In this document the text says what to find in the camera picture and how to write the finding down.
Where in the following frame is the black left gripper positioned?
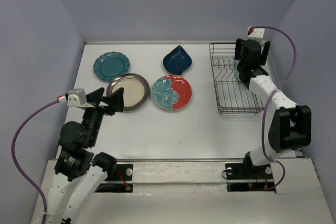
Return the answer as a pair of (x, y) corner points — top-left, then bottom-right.
(83, 86), (125, 145)

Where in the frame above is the red teal floral plate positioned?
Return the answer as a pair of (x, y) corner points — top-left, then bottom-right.
(150, 74), (193, 111)

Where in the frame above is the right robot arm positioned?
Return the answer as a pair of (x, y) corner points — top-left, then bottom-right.
(235, 39), (312, 178)

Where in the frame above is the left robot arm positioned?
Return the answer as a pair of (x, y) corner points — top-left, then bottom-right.
(34, 88), (124, 223)

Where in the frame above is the navy leaf shaped dish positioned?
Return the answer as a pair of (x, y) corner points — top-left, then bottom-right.
(163, 45), (192, 76)

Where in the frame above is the silver rimmed cream plate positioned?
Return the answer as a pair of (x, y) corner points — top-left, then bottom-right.
(106, 73), (150, 111)

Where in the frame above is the teal scalloped plate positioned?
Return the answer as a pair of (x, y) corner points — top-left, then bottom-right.
(93, 51), (130, 82)

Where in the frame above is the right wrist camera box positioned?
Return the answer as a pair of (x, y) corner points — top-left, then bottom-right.
(247, 27), (265, 44)

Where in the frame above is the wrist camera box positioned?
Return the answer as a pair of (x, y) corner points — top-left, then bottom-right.
(57, 89), (87, 108)
(247, 27), (265, 44)

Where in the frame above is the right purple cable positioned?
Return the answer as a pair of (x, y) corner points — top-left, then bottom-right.
(249, 26), (299, 190)

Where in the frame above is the purple cable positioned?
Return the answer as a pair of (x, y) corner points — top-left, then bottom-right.
(249, 26), (299, 190)
(12, 99), (62, 224)

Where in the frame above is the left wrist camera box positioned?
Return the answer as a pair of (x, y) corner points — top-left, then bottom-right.
(57, 89), (87, 108)

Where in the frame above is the black wire dish rack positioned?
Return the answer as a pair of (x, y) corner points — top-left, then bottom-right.
(209, 42), (264, 115)

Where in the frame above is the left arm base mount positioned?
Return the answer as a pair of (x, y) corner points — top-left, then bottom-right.
(96, 164), (133, 193)

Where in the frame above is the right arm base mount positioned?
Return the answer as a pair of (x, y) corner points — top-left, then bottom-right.
(222, 163), (275, 192)

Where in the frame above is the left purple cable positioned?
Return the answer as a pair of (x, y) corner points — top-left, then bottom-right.
(12, 99), (62, 224)

